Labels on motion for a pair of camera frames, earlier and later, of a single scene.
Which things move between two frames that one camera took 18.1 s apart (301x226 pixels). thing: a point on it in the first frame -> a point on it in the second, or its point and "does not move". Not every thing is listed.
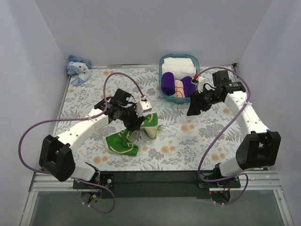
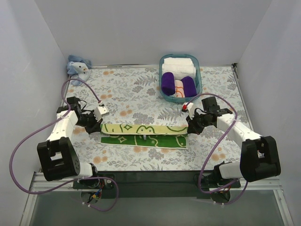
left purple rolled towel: x=168 y=83 does not move
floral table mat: x=203 y=141 does not move
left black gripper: x=135 y=119 -> x=93 y=125
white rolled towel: x=181 y=67 does not move
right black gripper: x=197 y=102 -> x=194 y=124
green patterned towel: x=120 y=142 -> x=140 y=134
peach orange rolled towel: x=179 y=89 does not move
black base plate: x=158 y=184 does not move
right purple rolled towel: x=188 y=87 does not move
